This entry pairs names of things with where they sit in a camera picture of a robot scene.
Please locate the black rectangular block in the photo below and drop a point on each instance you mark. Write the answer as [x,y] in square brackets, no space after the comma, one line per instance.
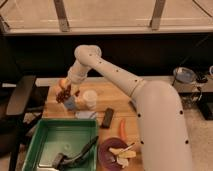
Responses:
[106,122]

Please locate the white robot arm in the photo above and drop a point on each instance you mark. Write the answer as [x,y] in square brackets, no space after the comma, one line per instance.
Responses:
[162,127]

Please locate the orange carrot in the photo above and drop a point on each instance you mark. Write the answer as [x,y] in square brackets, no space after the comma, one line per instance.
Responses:
[122,130]

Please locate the food pieces in bowl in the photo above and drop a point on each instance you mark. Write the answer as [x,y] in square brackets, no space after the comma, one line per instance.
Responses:
[122,156]

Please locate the blue cloth piece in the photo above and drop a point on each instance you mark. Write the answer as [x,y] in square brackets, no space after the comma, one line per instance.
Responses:
[70,103]

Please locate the orange peach fruit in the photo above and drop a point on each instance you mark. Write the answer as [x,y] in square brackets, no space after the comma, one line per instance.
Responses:
[63,83]

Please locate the grey chair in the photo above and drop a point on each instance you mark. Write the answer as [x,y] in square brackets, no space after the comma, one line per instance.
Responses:
[12,112]

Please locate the purple bowl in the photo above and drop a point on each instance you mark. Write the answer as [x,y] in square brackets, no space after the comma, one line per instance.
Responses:
[104,154]

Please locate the green plastic bin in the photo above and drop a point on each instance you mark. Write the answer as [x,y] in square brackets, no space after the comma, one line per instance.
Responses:
[67,136]

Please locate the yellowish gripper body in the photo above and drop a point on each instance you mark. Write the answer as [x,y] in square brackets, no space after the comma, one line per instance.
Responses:
[72,88]

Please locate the metal pot with lid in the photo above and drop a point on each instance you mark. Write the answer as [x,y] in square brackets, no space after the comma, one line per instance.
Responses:
[184,78]

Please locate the black dish brush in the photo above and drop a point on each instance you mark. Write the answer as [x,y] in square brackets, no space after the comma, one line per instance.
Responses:
[61,160]

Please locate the wooden cutting board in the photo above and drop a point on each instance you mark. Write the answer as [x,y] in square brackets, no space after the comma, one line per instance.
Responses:
[109,96]

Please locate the light blue sponge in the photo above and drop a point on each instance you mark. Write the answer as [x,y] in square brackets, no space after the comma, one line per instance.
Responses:
[85,114]

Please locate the white lidded cup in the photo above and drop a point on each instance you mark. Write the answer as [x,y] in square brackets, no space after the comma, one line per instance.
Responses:
[90,98]

